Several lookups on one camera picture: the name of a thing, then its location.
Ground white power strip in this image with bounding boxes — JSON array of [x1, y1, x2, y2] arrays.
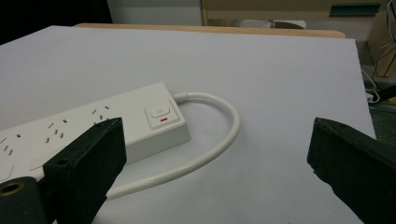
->
[[0, 81, 191, 184]]

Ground white cables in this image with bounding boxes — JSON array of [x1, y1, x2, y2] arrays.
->
[[361, 0, 396, 104]]

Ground white sheet table cover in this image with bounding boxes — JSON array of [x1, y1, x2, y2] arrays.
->
[[0, 25, 377, 224]]

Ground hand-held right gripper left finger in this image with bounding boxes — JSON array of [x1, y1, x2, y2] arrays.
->
[[42, 117, 128, 224]]

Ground white power strip cable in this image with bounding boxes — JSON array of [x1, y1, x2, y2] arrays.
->
[[106, 91, 242, 201]]

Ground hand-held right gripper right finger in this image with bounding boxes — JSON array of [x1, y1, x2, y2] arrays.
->
[[306, 117, 396, 224]]

